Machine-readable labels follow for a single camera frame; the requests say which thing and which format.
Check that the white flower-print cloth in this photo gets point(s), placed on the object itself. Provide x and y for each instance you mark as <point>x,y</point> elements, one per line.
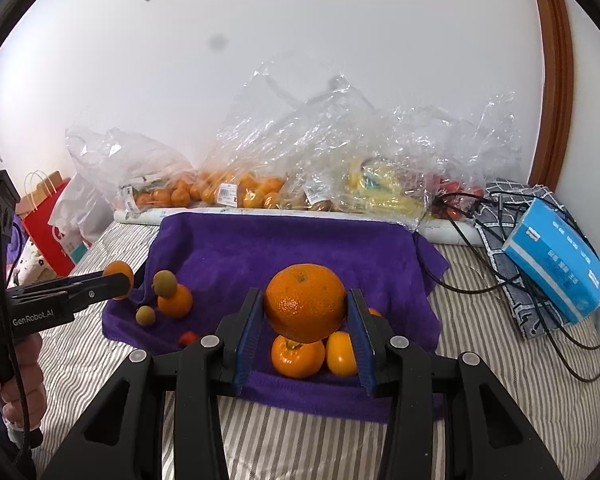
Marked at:
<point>27,262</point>

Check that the clear bag of tangerines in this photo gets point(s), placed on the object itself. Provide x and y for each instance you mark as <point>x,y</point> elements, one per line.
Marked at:
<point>155,195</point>

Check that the clear bag of red fruit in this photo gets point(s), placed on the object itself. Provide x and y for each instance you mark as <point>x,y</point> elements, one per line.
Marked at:
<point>450,190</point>

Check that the red paper bag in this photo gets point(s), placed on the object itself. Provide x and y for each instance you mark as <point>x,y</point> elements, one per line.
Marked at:
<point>42,240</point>

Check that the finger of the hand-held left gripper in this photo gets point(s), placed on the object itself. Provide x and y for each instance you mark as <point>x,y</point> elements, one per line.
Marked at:
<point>80,295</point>
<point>87,276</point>

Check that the clear bag of oranges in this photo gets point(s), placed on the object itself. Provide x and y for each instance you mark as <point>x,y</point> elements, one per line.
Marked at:
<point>255,192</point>

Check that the small yellow-green fruit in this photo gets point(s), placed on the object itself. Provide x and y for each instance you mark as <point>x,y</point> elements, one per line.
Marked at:
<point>164,281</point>
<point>145,316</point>

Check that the small red fruit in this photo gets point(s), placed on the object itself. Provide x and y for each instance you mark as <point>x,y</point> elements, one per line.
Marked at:
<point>189,339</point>

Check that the clear bag of bananas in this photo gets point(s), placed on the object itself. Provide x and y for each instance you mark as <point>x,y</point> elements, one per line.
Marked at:
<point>380,185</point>

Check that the small orange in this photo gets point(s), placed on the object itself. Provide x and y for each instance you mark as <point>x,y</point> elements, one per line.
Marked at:
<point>375,313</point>

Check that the translucent grey plastic bag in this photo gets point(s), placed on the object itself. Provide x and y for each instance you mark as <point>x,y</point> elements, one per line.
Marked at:
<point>75,215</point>

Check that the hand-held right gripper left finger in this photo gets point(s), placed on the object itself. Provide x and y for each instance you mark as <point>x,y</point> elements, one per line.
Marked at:
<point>245,340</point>

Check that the purple towel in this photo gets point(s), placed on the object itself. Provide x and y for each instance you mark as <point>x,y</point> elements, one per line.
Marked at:
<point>280,245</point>

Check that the orange persimmon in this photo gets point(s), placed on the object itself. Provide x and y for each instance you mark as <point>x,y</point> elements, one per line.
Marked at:
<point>298,359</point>
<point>341,355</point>

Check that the brown wooden door frame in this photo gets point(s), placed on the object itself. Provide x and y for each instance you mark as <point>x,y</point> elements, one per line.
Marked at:
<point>552,85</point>

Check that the black white patterned cloth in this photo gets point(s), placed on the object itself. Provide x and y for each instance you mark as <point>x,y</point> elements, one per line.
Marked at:
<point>525,320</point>

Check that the blue tissue pack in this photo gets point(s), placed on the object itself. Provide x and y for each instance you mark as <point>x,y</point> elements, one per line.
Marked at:
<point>555,260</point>

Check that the clear bag of brown fruit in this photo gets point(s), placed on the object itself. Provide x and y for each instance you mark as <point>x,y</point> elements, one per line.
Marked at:
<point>320,202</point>

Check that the grey striped quilt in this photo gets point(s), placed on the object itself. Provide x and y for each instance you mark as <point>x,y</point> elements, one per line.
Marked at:
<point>480,360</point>

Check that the large orange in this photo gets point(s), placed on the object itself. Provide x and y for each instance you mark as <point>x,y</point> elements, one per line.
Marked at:
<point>305,305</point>

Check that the person's left hand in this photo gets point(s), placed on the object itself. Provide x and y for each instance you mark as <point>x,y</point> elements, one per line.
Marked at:
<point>32,385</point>

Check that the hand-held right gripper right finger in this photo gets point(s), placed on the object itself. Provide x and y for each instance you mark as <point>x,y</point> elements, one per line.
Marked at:
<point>362,345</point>

